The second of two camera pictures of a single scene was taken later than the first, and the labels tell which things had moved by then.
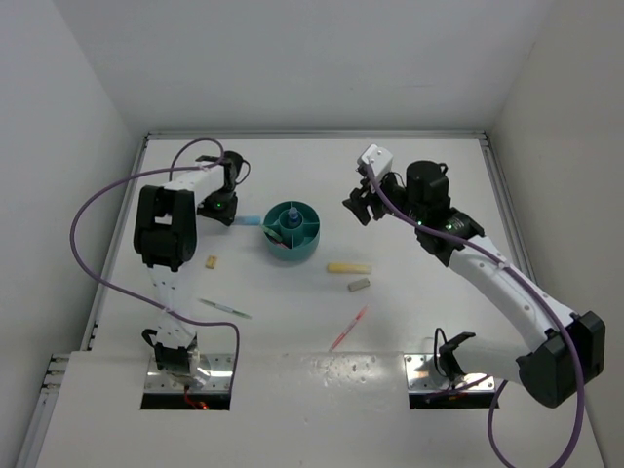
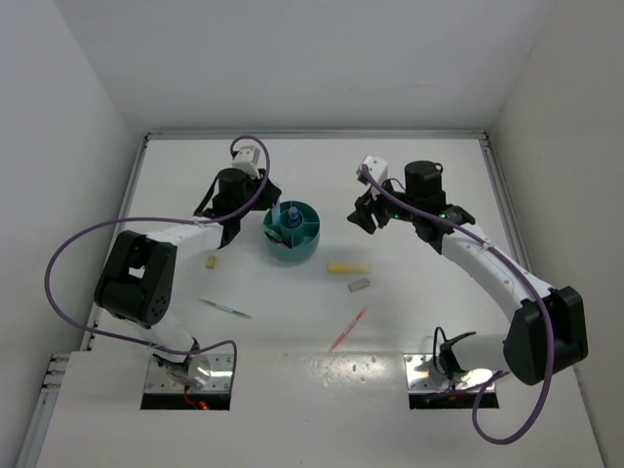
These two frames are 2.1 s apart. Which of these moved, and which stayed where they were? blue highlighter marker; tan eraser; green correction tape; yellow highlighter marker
Moved: blue highlighter marker
Stayed: yellow highlighter marker; green correction tape; tan eraser
